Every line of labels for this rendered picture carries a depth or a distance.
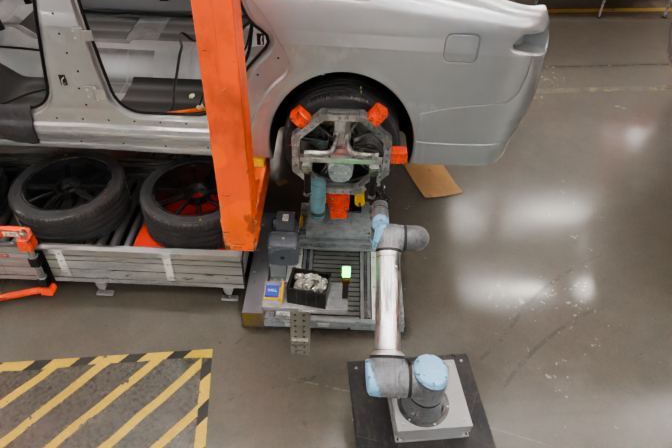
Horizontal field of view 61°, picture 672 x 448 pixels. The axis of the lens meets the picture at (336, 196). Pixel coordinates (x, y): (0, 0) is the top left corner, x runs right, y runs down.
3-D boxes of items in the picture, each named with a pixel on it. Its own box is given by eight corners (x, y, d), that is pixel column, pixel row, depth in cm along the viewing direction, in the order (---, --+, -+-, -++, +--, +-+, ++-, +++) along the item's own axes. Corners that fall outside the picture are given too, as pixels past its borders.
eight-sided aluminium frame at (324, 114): (386, 189, 336) (395, 110, 301) (386, 196, 331) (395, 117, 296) (293, 185, 337) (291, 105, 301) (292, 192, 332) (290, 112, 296)
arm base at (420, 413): (450, 418, 249) (454, 406, 242) (409, 426, 245) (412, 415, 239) (436, 379, 263) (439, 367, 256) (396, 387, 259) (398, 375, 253)
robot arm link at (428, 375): (446, 407, 242) (453, 385, 230) (405, 406, 242) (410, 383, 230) (441, 375, 253) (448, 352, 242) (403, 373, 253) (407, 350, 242)
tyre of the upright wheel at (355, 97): (421, 126, 337) (343, 51, 307) (425, 150, 319) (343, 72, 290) (340, 185, 369) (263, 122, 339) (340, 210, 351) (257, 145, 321)
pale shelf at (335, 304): (348, 288, 300) (348, 284, 298) (347, 314, 287) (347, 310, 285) (265, 284, 300) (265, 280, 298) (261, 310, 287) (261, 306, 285)
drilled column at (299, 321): (310, 339, 325) (310, 291, 297) (309, 355, 317) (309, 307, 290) (292, 339, 325) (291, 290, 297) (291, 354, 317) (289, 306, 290)
